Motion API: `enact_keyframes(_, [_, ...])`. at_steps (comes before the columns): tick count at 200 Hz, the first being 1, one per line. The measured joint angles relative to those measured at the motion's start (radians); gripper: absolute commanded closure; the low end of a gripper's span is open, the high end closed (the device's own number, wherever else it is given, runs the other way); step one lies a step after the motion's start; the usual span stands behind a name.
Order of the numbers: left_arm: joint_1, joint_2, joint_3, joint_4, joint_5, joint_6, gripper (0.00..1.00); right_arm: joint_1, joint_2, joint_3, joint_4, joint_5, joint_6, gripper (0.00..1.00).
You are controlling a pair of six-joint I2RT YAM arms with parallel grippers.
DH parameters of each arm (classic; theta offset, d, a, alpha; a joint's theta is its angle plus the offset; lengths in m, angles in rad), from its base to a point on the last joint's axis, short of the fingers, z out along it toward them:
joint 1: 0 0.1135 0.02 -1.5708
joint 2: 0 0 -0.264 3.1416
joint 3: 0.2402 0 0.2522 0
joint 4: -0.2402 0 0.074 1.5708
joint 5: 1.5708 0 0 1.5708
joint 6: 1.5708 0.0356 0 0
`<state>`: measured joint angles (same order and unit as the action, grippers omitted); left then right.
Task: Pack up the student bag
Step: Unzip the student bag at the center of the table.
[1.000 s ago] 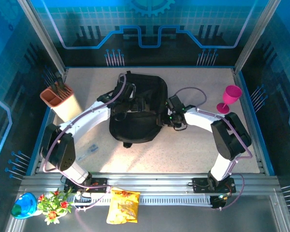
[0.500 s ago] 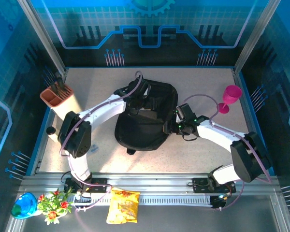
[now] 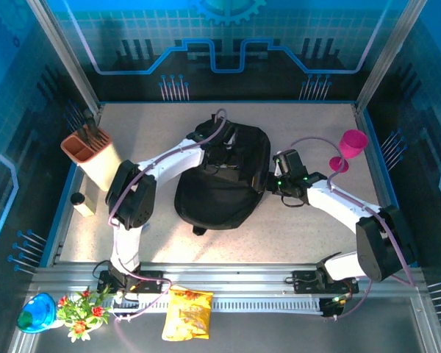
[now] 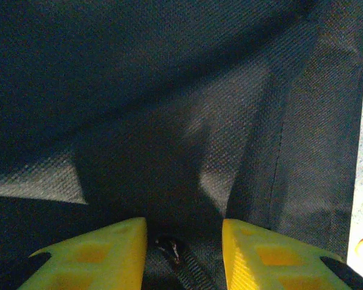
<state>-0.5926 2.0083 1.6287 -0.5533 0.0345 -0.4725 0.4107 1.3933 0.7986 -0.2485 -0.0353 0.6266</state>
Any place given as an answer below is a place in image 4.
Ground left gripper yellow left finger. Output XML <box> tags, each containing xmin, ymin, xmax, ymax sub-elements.
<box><xmin>18</xmin><ymin>216</ymin><xmax>148</xmax><ymax>290</ymax></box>

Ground black fabric backpack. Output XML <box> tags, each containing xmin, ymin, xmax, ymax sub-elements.
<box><xmin>0</xmin><ymin>0</ymin><xmax>363</xmax><ymax>290</ymax></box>

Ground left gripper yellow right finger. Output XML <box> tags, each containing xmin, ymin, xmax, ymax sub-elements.
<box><xmin>222</xmin><ymin>218</ymin><xmax>363</xmax><ymax>290</ymax></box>

